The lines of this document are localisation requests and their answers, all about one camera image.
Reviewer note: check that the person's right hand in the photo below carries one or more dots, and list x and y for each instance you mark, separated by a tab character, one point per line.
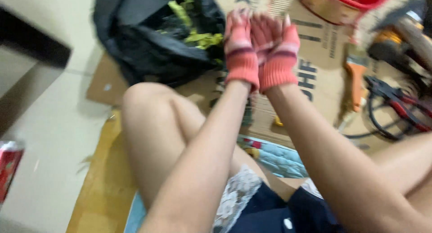
277	60

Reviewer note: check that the person's left hand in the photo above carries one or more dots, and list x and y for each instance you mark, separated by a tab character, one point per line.
240	57

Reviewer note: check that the person's left fingers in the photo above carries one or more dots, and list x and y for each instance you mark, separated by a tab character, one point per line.
237	21

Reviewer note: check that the person's right fingers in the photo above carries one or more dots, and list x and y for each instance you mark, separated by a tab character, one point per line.
270	27

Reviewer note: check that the green leafy scraps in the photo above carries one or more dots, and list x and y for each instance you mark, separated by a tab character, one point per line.
197	37

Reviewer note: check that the flattened brown cardboard sheet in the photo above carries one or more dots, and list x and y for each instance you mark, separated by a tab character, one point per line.
320	57

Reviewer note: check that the red plastic bucket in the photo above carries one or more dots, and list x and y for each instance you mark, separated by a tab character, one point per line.
341	5

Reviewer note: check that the black plastic bag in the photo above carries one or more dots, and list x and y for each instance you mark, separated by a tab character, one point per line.
152	40

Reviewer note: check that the yellow power tool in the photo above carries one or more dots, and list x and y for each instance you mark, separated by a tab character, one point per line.
401	40

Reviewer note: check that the person's legs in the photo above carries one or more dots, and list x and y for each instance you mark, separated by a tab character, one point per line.
158	131

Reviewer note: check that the navy shorts with lace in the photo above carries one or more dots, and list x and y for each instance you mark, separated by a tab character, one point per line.
270	209

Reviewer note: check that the yellow wooden board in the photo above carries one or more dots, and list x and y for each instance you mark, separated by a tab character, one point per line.
101	182

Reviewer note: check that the dark wooden furniture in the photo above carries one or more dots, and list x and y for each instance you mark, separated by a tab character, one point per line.
27	64

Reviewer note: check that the red drink can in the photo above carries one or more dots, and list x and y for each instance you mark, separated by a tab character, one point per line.
8	172

